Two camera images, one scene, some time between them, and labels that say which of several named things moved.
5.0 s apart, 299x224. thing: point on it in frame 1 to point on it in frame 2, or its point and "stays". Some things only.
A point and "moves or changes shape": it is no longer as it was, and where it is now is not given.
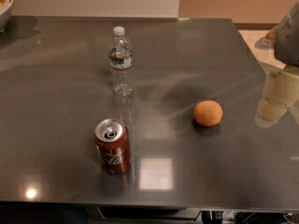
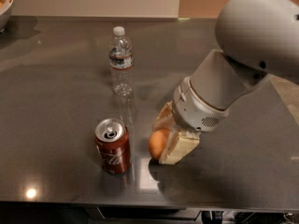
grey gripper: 288,42 to 193,112
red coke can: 114,146 stays
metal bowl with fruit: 7,0 stays
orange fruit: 207,113 moves or changes shape
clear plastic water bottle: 121,60 stays
